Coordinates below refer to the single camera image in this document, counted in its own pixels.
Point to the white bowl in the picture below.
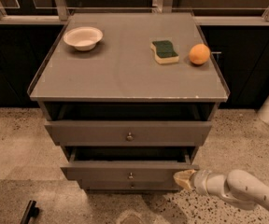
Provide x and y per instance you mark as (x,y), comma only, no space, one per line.
(83,38)

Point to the black object on floor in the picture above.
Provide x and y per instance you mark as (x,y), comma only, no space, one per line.
(31,211)

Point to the grey bottom drawer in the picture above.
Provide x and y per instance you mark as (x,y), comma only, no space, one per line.
(128,185)

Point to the orange fruit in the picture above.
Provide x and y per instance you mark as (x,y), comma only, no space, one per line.
(199,54)

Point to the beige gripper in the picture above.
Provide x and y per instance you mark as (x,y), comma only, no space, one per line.
(201,181)

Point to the green yellow sponge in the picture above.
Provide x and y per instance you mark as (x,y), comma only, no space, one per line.
(164,52)

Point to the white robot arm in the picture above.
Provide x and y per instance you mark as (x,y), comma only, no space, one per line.
(238,188)

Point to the grey drawer cabinet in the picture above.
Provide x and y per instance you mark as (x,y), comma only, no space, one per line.
(119,80)

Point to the grey top drawer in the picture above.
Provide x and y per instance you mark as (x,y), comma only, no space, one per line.
(128,133)

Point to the grey drawer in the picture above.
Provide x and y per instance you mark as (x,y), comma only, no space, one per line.
(128,133)
(128,185)
(120,164)

